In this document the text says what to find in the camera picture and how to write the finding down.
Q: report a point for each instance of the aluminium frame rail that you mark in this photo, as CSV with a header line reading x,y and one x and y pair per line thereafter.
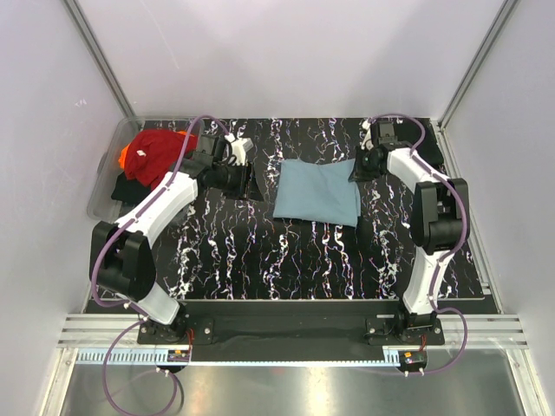
x,y
483,331

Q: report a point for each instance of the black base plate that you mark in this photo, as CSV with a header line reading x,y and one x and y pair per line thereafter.
x,y
192,330

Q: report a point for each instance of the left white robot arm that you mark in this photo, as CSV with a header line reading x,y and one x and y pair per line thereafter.
x,y
121,258

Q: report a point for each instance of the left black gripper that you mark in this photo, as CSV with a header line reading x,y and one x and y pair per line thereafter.
x,y
241,191

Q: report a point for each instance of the black t-shirt in bin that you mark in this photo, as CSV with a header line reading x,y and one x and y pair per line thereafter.
x,y
129,191

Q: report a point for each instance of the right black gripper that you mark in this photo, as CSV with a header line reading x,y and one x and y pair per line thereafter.
x,y
358,174

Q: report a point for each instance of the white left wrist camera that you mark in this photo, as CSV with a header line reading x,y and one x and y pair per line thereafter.
x,y
239,148

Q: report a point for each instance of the red t-shirt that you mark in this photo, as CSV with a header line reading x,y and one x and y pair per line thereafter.
x,y
151,154

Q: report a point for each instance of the blue t-shirt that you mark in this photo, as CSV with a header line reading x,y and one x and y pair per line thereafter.
x,y
317,193

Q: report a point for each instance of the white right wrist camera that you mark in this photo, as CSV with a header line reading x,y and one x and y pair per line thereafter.
x,y
366,143

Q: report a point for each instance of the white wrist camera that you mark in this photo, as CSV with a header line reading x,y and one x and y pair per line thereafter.
x,y
366,143
239,148

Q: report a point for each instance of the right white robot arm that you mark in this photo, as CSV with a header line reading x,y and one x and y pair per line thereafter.
x,y
439,221

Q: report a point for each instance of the clear plastic bin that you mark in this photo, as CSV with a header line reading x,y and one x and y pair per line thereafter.
x,y
101,206

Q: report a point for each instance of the white slotted cable duct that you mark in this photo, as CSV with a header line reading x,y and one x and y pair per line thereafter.
x,y
134,356

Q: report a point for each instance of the orange t-shirt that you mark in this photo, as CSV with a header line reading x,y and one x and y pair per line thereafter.
x,y
122,157

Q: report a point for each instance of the folded black t-shirt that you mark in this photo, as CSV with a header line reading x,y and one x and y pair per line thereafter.
x,y
429,149

